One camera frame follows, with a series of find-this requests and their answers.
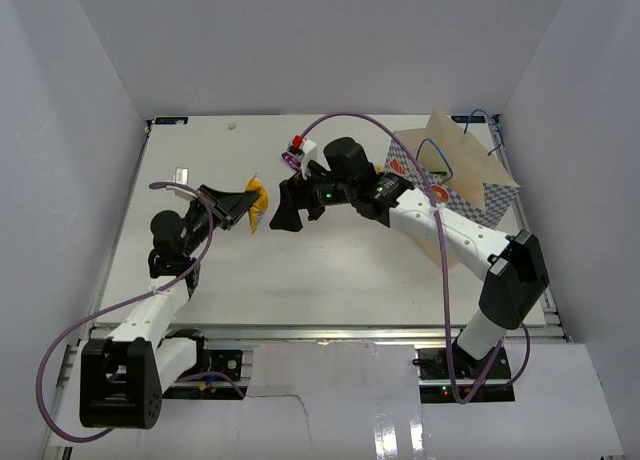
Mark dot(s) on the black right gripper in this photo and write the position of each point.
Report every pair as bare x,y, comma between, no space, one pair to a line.
296,194

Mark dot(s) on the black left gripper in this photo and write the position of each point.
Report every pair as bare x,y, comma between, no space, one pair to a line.
225,206

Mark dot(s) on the purple candy bar wrapper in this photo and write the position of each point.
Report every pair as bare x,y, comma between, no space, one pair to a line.
294,159

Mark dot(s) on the yellow M&M packet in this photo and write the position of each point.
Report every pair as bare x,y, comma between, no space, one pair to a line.
260,205

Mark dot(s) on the green snack bag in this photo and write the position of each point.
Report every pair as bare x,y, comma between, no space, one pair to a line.
440,176

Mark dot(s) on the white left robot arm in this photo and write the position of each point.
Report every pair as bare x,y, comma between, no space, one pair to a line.
123,376

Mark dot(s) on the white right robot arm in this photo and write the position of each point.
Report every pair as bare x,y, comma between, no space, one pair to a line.
511,267

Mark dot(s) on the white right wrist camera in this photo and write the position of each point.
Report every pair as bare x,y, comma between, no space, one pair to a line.
304,151

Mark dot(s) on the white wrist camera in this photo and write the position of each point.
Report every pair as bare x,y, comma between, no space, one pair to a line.
304,151
181,176

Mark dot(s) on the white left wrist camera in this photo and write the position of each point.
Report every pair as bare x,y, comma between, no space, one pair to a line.
181,176

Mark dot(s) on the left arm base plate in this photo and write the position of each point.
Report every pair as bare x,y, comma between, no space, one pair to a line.
224,375

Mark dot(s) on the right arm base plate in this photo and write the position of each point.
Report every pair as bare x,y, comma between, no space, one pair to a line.
435,385

